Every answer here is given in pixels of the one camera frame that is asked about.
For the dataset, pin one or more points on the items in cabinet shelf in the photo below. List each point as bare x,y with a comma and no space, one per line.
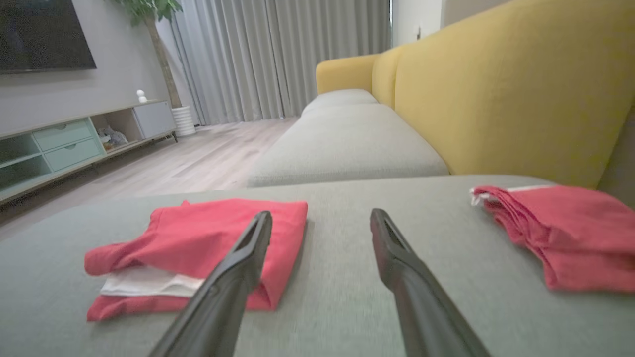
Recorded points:
112,138

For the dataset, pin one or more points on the white ribbed plant pot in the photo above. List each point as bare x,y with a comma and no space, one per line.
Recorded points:
184,121

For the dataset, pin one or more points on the white cabinet door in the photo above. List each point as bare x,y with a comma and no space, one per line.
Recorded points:
155,119

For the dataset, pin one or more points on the yellow sofa backrest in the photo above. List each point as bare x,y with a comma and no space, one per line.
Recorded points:
521,99

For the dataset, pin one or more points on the mint green cabinet drawer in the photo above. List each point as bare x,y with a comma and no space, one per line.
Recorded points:
74,154
62,135

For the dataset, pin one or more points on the black wall television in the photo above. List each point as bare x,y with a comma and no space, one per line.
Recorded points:
39,32

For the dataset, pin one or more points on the folded red garment pile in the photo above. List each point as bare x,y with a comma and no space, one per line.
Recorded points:
570,238

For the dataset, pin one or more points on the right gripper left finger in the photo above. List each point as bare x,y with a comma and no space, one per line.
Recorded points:
228,297

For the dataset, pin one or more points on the small white figurine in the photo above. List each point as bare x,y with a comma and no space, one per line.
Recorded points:
142,96

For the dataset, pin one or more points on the grey pleated curtain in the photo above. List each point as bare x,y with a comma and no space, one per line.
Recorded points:
278,54

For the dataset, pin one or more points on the indoor green tree plant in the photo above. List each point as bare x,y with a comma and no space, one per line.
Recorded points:
161,54

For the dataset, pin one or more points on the small grey sofa seat cushion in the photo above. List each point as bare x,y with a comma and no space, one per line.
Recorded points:
340,98

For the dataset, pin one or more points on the long low tv cabinet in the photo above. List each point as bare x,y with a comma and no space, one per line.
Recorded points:
74,163

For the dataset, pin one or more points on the red and white jersey garment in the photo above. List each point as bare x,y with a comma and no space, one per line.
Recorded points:
198,233

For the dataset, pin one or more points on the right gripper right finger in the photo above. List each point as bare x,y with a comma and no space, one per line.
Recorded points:
421,307

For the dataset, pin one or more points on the grey sofa side cushion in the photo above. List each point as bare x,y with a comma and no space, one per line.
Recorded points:
620,163

